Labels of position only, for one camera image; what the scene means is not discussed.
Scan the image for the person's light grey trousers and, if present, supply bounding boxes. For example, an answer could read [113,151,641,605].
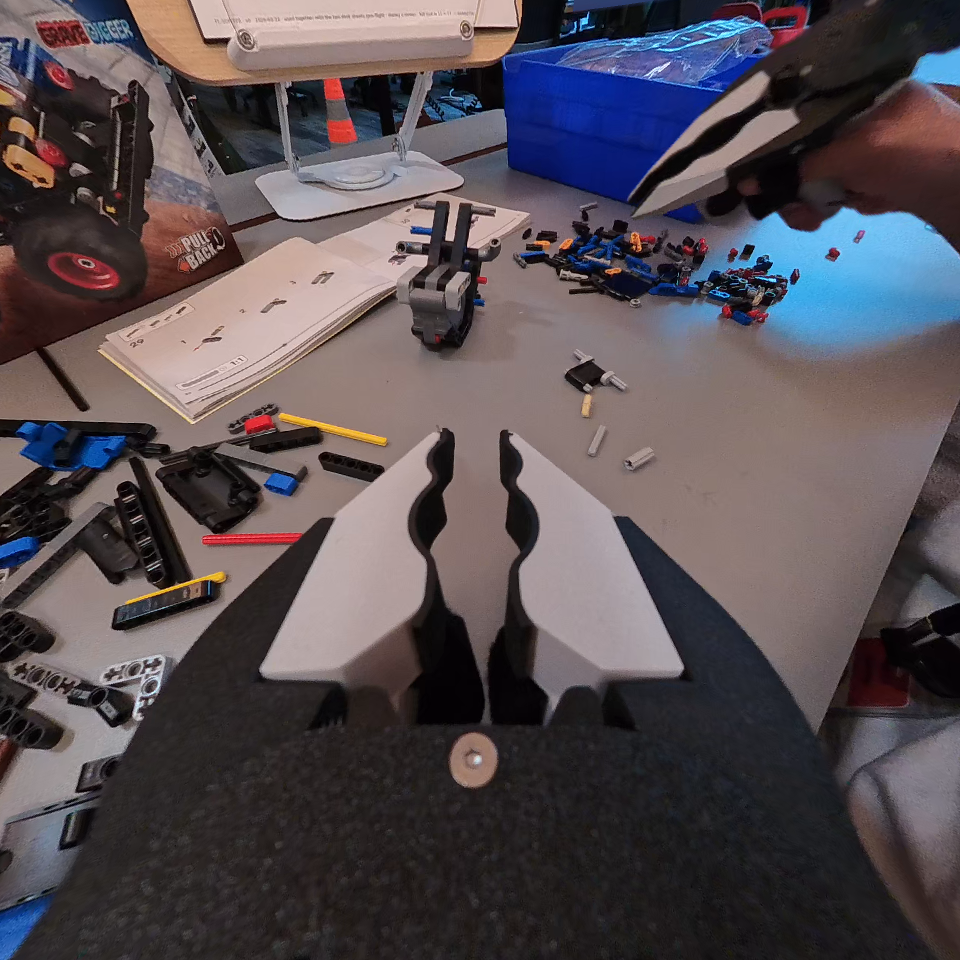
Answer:
[817,420,960,960]

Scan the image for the pile of large lego beams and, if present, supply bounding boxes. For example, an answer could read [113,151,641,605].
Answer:
[0,408,391,912]

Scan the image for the orange traffic cone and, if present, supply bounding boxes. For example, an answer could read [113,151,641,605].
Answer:
[321,76,360,148]

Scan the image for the blue plastic bin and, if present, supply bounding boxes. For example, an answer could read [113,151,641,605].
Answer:
[501,36,777,225]

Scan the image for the grey black lego chassis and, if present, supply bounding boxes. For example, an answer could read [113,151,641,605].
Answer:
[395,198,503,352]

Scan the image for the lego instruction booklet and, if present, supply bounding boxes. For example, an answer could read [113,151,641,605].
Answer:
[97,196,533,423]

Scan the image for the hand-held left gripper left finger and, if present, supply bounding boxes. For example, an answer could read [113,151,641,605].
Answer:
[258,427,490,725]

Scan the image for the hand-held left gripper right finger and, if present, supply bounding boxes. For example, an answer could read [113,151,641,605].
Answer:
[487,429,687,725]

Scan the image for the long black lego axle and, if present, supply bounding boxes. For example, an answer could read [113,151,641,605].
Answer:
[33,345,92,413]

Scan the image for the printed instruction sheet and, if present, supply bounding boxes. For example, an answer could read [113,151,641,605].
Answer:
[187,0,520,33]

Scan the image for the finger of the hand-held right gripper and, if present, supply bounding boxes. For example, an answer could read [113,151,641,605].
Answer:
[633,157,745,221]
[630,69,783,210]

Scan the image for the small black grey lego assembly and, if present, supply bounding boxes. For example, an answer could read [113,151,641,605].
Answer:
[563,348,630,394]

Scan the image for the wooden white document stand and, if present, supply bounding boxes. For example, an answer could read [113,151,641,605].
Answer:
[126,0,524,223]

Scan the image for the pile of blue black lego pins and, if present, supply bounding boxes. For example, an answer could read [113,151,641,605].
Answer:
[513,217,710,310]

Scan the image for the lego set box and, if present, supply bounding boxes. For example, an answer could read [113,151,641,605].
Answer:
[0,15,246,366]

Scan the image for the person's right hand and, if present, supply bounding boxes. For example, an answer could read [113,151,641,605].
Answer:
[774,77,960,254]

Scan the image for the yellow lego axle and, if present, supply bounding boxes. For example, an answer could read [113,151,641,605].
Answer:
[277,411,390,448]

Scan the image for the clear plastic bag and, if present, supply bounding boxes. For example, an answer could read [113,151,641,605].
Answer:
[553,16,775,86]

